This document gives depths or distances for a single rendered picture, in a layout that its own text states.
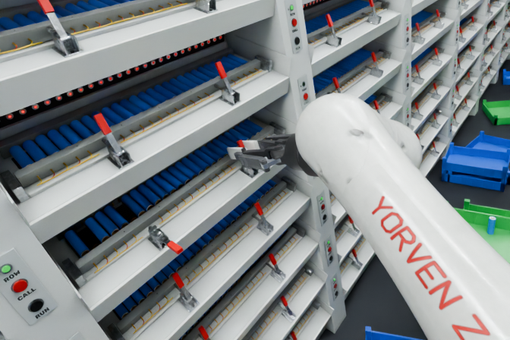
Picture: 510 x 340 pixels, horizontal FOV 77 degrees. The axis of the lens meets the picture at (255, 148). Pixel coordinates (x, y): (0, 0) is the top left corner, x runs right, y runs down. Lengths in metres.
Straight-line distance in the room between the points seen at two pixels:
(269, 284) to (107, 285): 0.51
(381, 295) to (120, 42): 1.40
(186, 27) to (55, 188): 0.34
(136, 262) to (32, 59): 0.38
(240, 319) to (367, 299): 0.75
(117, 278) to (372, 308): 1.14
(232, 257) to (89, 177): 0.43
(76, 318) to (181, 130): 0.36
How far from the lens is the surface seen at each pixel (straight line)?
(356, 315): 1.55
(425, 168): 2.11
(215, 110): 0.69
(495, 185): 2.20
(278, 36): 0.81
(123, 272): 0.67
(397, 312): 1.57
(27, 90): 0.53
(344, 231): 1.39
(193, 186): 0.74
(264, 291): 1.02
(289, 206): 0.96
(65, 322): 0.65
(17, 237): 0.56
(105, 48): 0.55
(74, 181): 0.59
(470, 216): 1.34
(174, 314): 0.81
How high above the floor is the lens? 1.29
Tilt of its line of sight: 27 degrees down
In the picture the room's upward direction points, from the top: 14 degrees counter-clockwise
